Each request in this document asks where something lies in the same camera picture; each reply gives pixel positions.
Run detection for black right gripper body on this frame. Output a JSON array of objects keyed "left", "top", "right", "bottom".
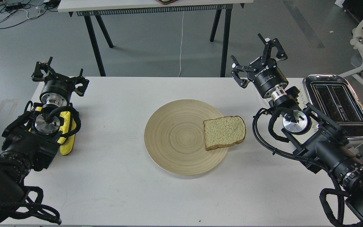
[{"left": 248, "top": 57, "right": 289, "bottom": 99}]

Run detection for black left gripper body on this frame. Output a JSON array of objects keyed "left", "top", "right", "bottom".
[{"left": 39, "top": 78, "right": 75, "bottom": 105}]

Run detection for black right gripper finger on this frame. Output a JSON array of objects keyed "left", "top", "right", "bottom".
[
  {"left": 257, "top": 33, "right": 288, "bottom": 65},
  {"left": 231, "top": 55, "right": 251, "bottom": 88}
]

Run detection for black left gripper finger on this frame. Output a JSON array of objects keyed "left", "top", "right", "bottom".
[
  {"left": 32, "top": 56, "right": 56, "bottom": 82},
  {"left": 70, "top": 68, "right": 89, "bottom": 96}
]

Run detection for slice of bread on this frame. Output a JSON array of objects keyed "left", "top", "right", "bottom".
[{"left": 203, "top": 116, "right": 246, "bottom": 151}]

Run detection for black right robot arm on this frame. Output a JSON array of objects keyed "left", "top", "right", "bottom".
[{"left": 231, "top": 34, "right": 363, "bottom": 227}]

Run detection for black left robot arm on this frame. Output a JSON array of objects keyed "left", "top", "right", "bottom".
[{"left": 0, "top": 57, "right": 89, "bottom": 224}]

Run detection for white chrome toaster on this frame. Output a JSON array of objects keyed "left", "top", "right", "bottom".
[{"left": 302, "top": 74, "right": 363, "bottom": 148}]

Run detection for yellow cloth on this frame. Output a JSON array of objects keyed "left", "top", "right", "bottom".
[{"left": 28, "top": 102, "right": 80, "bottom": 156}]

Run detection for white background table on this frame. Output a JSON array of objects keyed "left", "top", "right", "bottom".
[{"left": 58, "top": 0, "right": 253, "bottom": 78}]

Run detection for round wooden plate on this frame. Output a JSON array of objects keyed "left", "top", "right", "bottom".
[{"left": 144, "top": 99, "right": 228, "bottom": 176}]

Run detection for black floor cables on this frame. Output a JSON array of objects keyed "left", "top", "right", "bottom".
[{"left": 0, "top": 0, "right": 59, "bottom": 30}]

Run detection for white hanging cable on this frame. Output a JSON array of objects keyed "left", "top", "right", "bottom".
[{"left": 178, "top": 11, "right": 184, "bottom": 77}]

